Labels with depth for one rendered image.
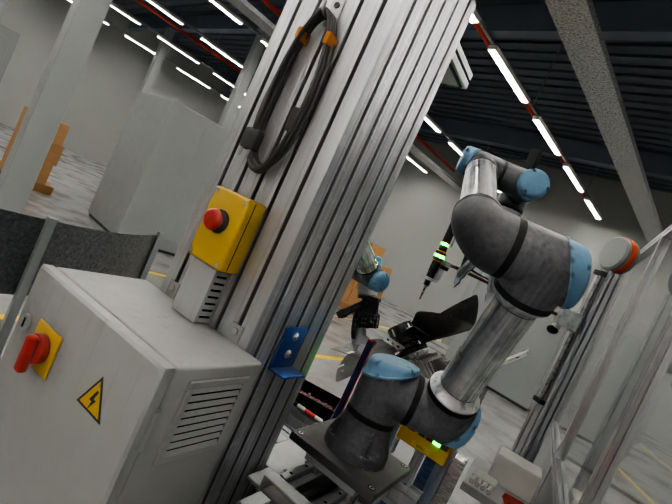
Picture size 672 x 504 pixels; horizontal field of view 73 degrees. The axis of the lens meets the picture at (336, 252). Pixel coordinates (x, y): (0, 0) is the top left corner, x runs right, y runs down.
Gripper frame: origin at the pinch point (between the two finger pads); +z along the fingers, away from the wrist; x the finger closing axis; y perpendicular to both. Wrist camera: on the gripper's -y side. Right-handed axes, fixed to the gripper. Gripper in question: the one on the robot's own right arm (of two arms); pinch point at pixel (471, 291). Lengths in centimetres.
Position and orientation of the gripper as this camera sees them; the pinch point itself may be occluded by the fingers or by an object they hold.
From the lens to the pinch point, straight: 132.5
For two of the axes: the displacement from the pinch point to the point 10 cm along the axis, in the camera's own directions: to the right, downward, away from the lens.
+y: -4.1, -1.5, -9.0
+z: -4.2, 9.1, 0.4
